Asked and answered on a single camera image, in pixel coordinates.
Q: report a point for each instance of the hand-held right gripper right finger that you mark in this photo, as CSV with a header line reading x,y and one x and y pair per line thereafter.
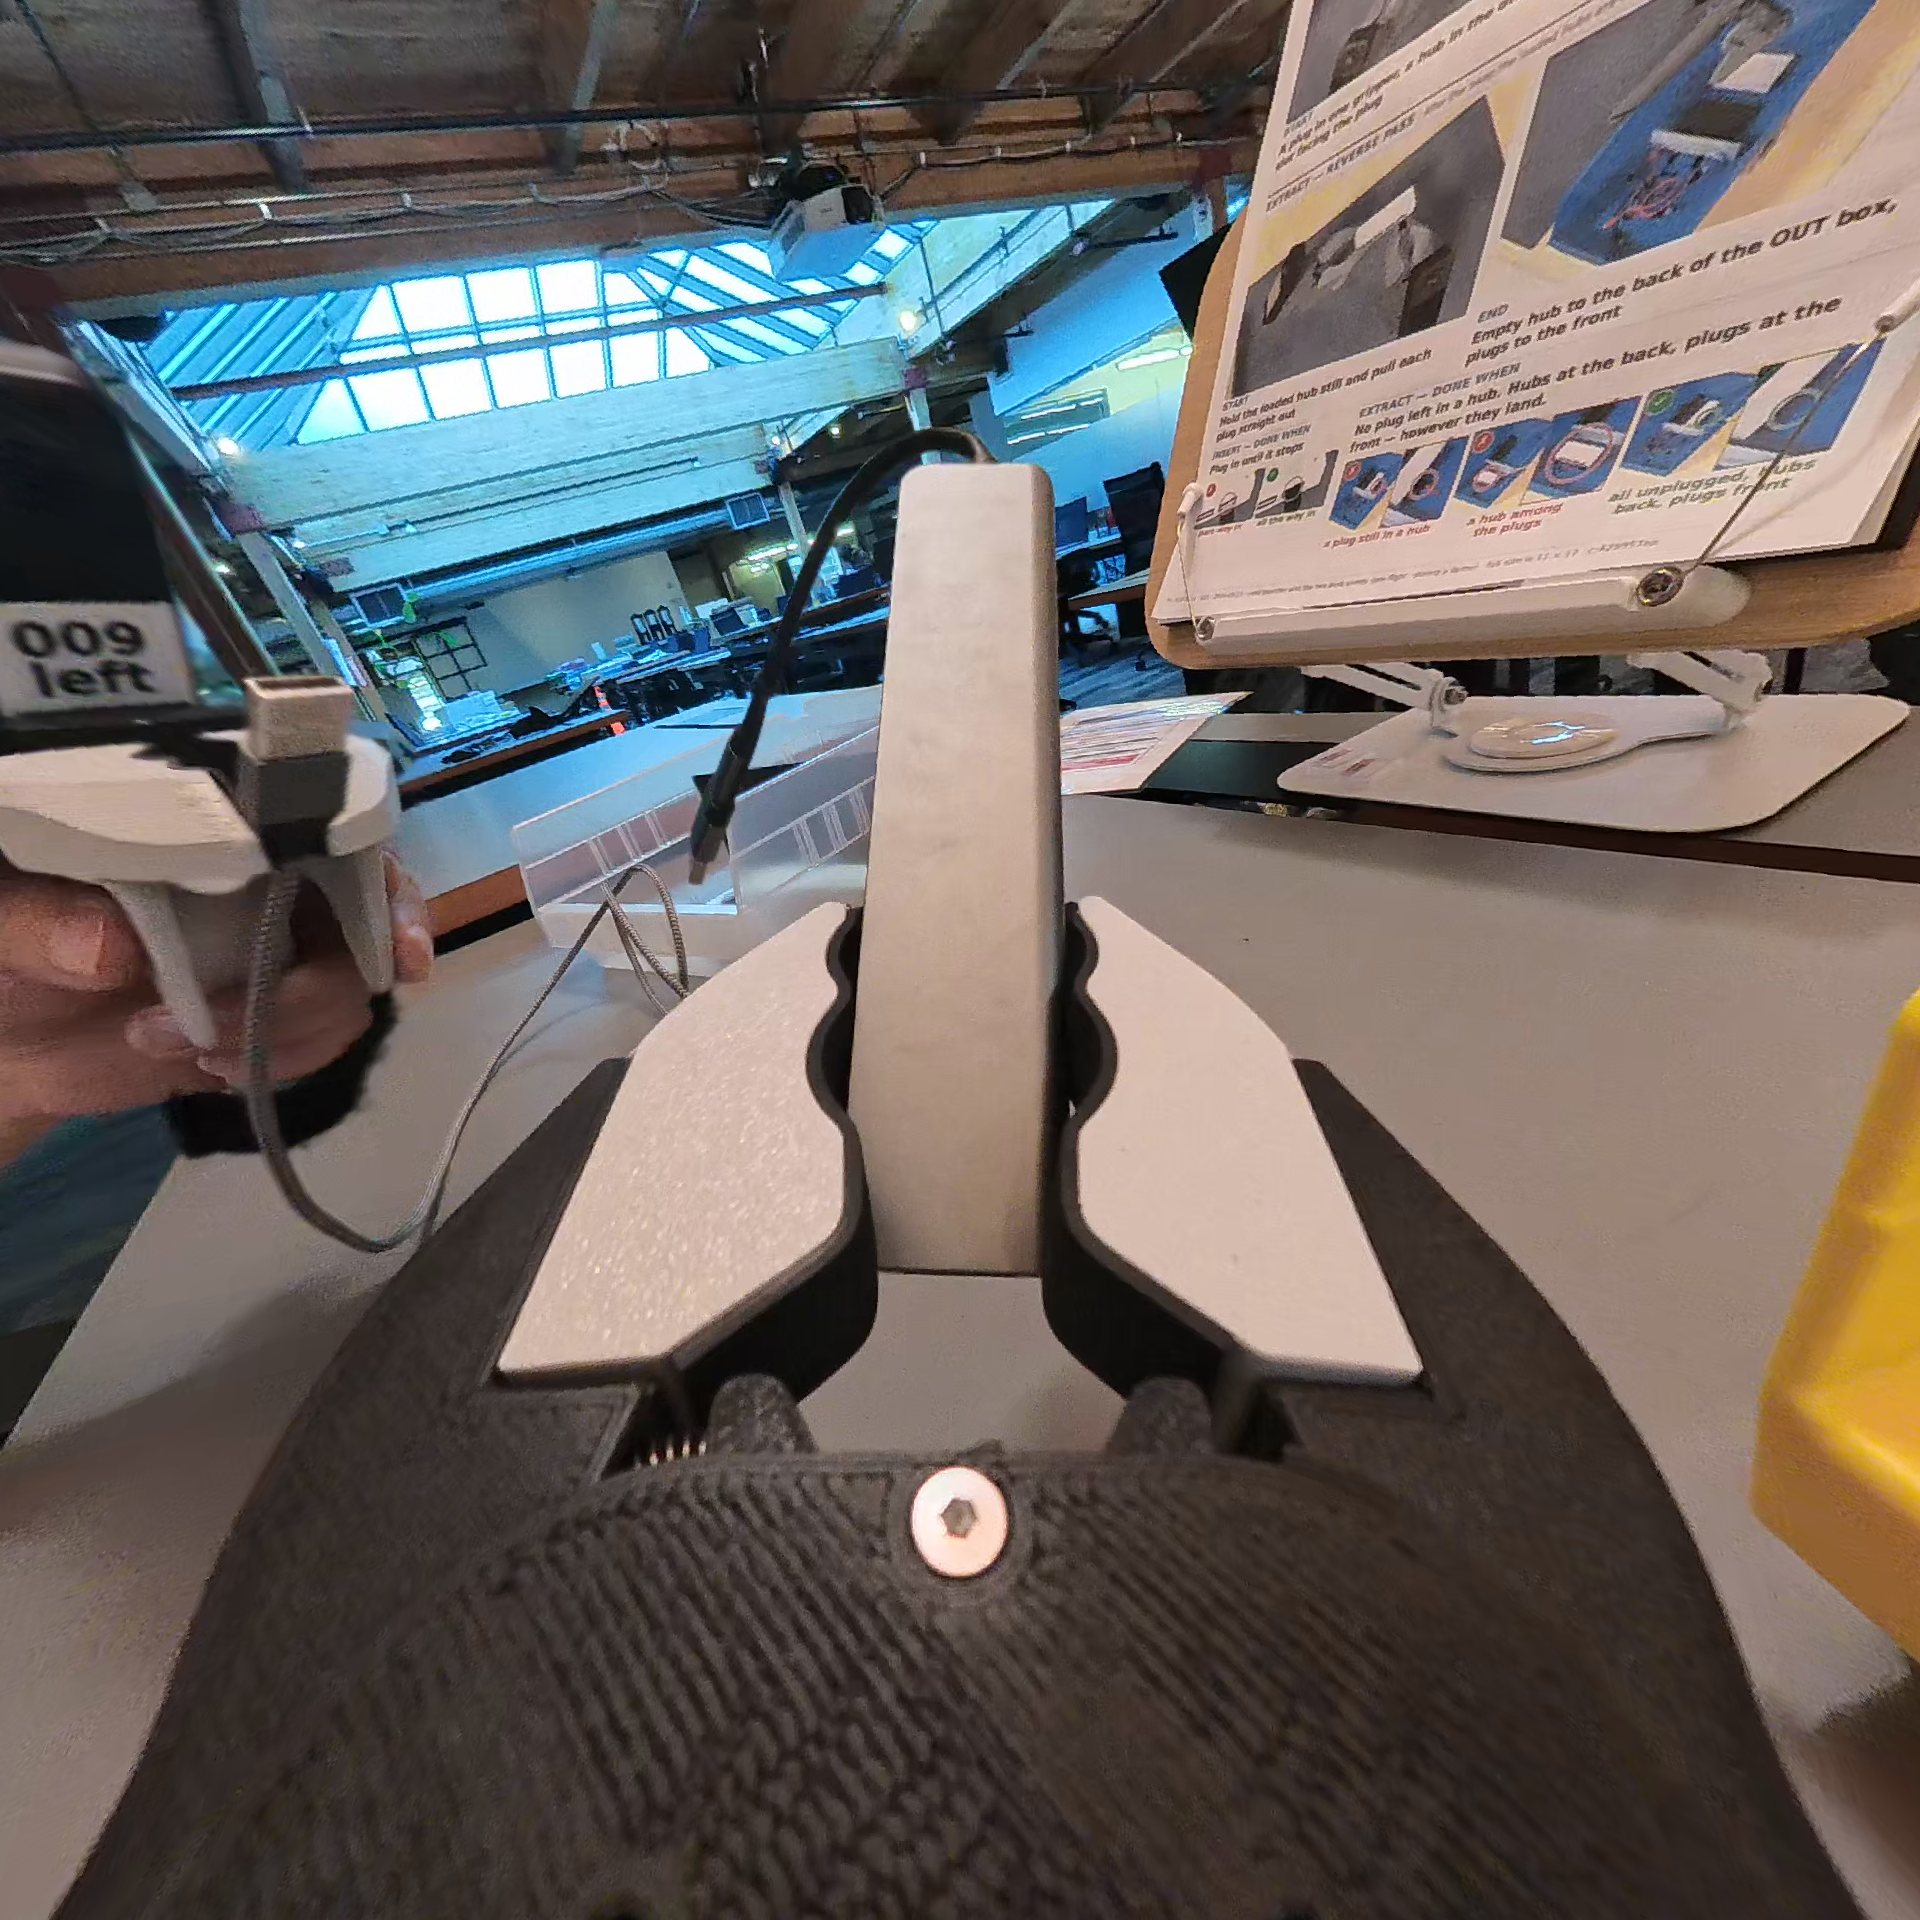
x,y
1215,1202

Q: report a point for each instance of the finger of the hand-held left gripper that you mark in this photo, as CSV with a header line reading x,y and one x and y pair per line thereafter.
x,y
375,839
119,819

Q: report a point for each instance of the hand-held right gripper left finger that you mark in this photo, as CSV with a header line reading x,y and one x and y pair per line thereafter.
x,y
674,1202

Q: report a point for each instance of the grey usb hub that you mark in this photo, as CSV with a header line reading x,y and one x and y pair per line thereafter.
x,y
960,827

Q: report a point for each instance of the person's left hand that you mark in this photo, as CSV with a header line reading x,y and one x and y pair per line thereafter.
x,y
60,974

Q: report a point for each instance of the clear plastic tray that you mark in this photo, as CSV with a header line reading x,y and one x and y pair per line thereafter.
x,y
779,833

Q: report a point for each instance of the glass skylight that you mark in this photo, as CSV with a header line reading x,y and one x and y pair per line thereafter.
x,y
493,347

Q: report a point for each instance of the paper with red label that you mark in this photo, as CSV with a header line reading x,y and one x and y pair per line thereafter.
x,y
1124,743

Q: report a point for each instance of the yellow plastic bin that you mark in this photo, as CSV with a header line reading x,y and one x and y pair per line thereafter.
x,y
1844,1349

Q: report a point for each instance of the ceiling projector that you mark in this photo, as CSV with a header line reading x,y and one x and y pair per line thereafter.
x,y
821,225

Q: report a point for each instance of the printed instruction sheet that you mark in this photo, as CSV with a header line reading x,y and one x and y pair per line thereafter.
x,y
1575,375

